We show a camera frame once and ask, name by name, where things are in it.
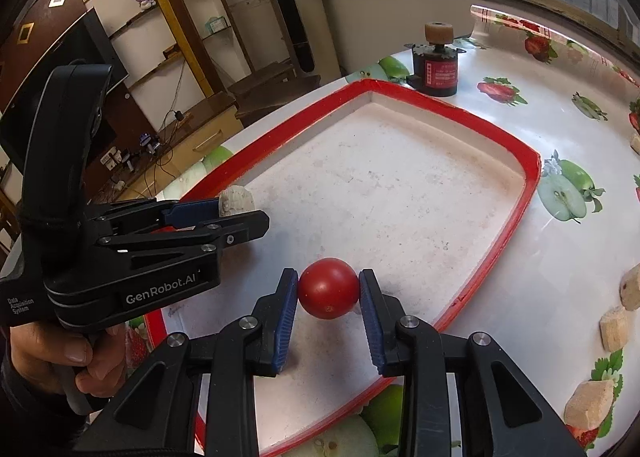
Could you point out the teal box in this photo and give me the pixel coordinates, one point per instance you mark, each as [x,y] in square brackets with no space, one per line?
[216,26]

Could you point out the dark wooden step stool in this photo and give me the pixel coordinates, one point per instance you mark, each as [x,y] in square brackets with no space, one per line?
[270,87]

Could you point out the golden square wall frame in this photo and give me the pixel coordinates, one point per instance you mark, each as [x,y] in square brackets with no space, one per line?
[25,32]

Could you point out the tall standing air conditioner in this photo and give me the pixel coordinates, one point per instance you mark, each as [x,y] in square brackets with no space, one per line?
[290,2]

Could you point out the red rimmed white tray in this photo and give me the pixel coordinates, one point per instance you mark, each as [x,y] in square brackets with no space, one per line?
[375,177]

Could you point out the black flat television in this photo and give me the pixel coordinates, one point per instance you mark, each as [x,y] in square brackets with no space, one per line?
[75,57]

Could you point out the wooden low cabinet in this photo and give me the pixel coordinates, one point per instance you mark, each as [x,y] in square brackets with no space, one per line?
[210,122]

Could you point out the white power strip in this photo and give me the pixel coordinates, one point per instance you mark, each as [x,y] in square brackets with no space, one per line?
[109,158]

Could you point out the black motor with red label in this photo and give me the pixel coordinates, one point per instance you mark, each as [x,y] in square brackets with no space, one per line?
[435,74]

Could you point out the white wall shelf unit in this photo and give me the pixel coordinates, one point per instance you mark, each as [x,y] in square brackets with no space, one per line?
[165,12]

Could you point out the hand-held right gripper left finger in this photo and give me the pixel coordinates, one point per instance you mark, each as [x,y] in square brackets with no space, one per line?
[284,322]

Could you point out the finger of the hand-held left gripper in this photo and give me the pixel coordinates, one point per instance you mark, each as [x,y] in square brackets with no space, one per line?
[240,227]
[197,209]

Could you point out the person's left hand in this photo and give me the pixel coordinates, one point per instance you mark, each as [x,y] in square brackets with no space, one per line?
[75,352]

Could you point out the red tomato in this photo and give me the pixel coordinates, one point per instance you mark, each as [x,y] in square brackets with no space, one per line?
[327,289]

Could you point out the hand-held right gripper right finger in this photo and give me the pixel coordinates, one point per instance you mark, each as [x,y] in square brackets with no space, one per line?
[371,322]

